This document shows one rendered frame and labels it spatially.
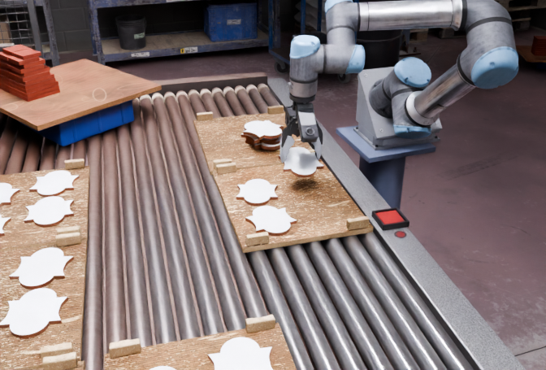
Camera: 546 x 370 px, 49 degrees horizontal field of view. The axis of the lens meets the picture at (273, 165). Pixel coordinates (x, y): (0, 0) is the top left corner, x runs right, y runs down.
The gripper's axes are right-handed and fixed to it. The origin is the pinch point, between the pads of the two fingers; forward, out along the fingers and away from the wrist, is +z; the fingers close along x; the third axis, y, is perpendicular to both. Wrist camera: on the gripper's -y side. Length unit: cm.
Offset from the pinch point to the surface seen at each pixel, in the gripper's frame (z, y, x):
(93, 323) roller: 7, -47, 55
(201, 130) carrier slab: 12, 44, 25
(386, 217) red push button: 7.5, -20.6, -19.2
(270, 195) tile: 6.9, -6.3, 9.8
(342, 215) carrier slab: 7.1, -18.2, -7.6
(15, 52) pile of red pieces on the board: -12, 65, 86
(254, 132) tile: 3.5, 25.0, 9.4
